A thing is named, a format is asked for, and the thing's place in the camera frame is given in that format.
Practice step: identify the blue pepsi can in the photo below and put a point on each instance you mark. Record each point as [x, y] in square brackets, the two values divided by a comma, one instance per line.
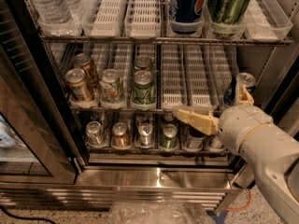
[184, 15]
[245, 78]

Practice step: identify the stainless steel fridge cabinet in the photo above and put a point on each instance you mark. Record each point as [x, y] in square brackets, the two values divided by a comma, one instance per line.
[193, 75]

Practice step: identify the glass fridge door left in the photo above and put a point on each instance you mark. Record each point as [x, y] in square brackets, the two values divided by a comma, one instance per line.
[27, 106]

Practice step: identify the brown bottle white cap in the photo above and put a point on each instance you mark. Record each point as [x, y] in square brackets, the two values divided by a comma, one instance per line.
[215, 144]
[195, 139]

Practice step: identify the blue tape on floor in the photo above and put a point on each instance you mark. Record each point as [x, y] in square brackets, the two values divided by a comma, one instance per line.
[218, 218]

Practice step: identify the blue pepsi can top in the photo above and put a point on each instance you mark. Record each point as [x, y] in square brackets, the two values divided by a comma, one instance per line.
[184, 15]

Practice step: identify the top wire shelf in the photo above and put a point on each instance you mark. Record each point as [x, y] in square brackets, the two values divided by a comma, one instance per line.
[164, 41]

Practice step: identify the white green 7up can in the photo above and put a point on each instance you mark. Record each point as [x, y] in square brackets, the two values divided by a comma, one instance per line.
[112, 86]

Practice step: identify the gold can bottom shelf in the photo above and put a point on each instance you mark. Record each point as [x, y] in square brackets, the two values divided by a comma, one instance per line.
[121, 135]

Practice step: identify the brown bottle white cap right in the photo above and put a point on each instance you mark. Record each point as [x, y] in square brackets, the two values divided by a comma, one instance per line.
[215, 144]

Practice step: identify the green can shelf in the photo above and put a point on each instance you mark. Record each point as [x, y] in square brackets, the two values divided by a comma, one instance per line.
[227, 17]
[169, 136]

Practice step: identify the clear water bottle front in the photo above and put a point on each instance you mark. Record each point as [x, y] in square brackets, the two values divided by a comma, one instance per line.
[53, 11]

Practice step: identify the gold can rear left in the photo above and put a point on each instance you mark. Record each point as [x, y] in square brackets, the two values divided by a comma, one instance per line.
[87, 64]

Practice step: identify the blue pepsi can middle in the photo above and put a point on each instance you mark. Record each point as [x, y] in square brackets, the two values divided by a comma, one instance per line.
[245, 78]

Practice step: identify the green can middle front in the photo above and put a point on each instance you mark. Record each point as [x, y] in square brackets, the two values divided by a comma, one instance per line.
[142, 90]

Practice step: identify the gold can front left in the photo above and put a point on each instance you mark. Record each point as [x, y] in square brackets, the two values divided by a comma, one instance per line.
[77, 81]

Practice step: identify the middle wire shelf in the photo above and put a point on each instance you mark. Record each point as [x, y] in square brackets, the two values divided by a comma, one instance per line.
[203, 111]

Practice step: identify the green can middle rear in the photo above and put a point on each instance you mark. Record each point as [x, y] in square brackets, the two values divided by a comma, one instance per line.
[142, 62]

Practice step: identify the green can top shelf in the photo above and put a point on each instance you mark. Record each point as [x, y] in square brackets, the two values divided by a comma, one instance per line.
[227, 17]

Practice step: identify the clear plastic bag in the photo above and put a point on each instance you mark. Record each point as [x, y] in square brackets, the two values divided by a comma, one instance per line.
[158, 213]

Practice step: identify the silver can bottom left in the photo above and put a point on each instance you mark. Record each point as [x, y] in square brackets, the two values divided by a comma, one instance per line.
[95, 133]

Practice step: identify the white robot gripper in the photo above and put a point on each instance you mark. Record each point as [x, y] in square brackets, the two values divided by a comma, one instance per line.
[239, 125]

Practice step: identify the green can bottom shelf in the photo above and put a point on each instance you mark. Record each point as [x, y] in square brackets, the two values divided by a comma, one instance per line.
[169, 136]

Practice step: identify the wire shelf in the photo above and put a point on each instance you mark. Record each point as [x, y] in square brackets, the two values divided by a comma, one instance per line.
[203, 111]
[164, 41]

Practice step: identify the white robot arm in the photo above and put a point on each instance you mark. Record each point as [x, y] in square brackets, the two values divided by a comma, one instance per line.
[272, 154]

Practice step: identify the brown bottle white cap left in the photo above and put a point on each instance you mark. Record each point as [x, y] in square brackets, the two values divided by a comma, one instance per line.
[195, 139]

